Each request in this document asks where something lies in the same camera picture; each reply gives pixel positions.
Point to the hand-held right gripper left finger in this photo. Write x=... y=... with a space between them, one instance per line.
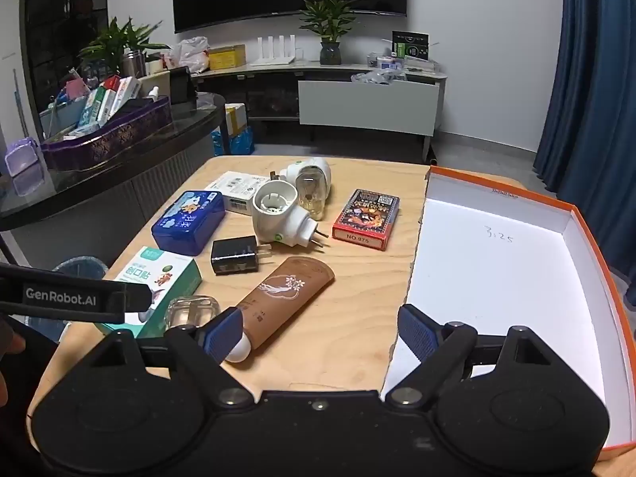
x=223 y=335

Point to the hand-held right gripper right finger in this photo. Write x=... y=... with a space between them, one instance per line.
x=415 y=330

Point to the clear glass bottle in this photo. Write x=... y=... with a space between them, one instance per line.
x=191 y=308

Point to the brown cream tube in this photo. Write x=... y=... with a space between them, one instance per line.
x=283 y=288

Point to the black charger plug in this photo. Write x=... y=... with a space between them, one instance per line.
x=233 y=256

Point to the green white bandage box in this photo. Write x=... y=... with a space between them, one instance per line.
x=169 y=273

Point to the orange-rimmed white cardboard box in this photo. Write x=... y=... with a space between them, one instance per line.
x=497 y=283

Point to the red playing card box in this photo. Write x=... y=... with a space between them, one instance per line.
x=365 y=218

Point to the blue plastic case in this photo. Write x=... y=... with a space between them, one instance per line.
x=186 y=218

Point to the small white product box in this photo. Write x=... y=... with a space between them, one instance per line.
x=233 y=186

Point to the white mosquito heater with bottle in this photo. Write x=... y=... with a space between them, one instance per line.
x=315 y=166

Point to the person's left hand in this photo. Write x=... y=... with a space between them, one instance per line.
x=10 y=343

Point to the trash bin with bag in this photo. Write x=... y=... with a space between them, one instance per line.
x=82 y=268

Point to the purple plastic container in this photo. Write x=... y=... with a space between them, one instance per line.
x=22 y=159

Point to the purple patterned tray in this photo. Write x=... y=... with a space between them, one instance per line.
x=109 y=141

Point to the dark curved desk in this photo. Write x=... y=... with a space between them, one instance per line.
x=149 y=154

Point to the blue packs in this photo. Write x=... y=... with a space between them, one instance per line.
x=233 y=141

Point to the pile of medicine boxes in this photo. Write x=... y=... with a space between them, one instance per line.
x=112 y=97

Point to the white yellow carton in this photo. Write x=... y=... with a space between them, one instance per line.
x=236 y=117

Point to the white dropper bottle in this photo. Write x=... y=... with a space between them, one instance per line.
x=153 y=93

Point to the beige box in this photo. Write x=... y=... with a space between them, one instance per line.
x=156 y=82

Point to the steel thermos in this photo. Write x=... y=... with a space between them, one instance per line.
x=134 y=64

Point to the leafy green plant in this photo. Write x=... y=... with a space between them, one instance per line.
x=117 y=39

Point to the pile of small packets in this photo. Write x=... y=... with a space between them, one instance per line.
x=392 y=64

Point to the television cabinet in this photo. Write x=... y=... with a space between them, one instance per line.
x=278 y=70

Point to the white plastic bag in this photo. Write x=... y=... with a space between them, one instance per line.
x=191 y=54

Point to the dark door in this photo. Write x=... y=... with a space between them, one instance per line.
x=64 y=20

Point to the yellow box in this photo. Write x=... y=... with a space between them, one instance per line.
x=227 y=57

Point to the white router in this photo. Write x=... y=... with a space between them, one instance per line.
x=273 y=59

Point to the blue curtain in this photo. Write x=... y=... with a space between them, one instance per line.
x=591 y=109

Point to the black green box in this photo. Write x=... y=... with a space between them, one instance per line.
x=410 y=44

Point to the potted plant in dark pot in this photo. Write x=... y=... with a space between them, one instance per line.
x=330 y=53

